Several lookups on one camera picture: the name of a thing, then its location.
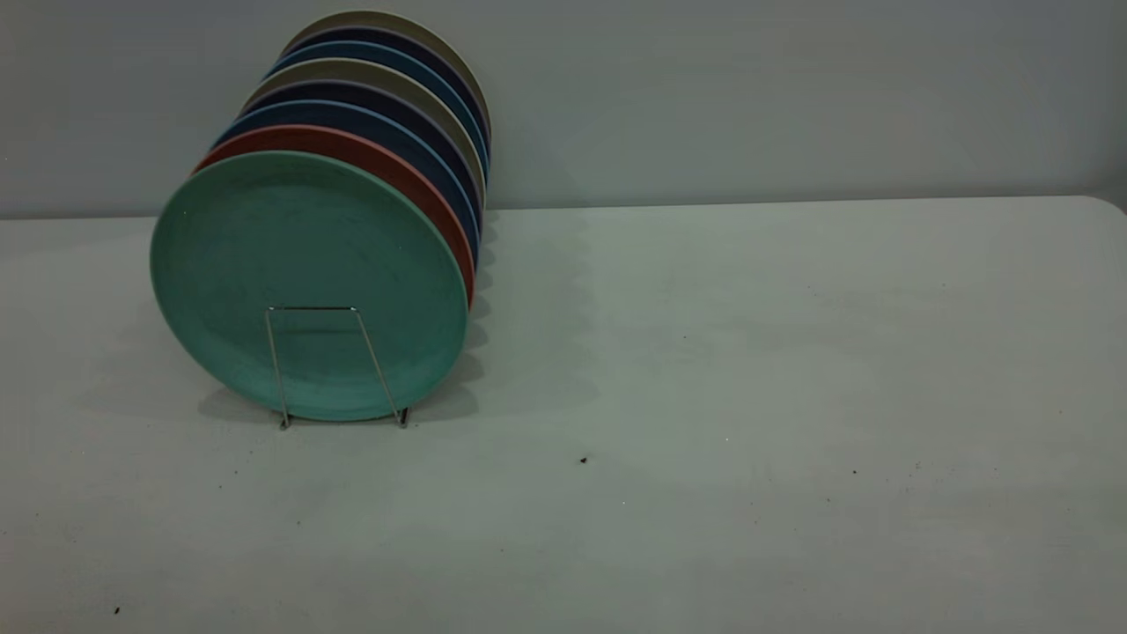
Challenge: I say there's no green round plate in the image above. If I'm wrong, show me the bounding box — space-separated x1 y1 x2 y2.
148 150 469 422

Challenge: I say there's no red round plate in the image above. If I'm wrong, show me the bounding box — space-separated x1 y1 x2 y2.
194 123 476 309

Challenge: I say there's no navy plate light blue rim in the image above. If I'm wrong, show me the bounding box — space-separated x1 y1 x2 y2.
211 99 482 265

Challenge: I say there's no navy plate purple rim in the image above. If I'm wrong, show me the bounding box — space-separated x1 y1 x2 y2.
239 79 485 221

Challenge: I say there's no grey beige round plate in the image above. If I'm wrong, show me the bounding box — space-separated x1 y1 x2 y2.
242 57 487 203

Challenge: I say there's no teal blue round plate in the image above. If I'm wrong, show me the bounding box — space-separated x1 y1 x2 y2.
264 40 490 177

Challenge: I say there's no dark purple round plate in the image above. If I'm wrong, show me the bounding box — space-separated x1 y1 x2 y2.
280 25 490 151

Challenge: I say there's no light beige round plate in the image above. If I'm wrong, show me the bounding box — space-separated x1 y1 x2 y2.
280 9 492 142

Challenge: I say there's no metal wire plate rack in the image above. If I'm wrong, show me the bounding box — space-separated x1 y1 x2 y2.
264 306 410 430

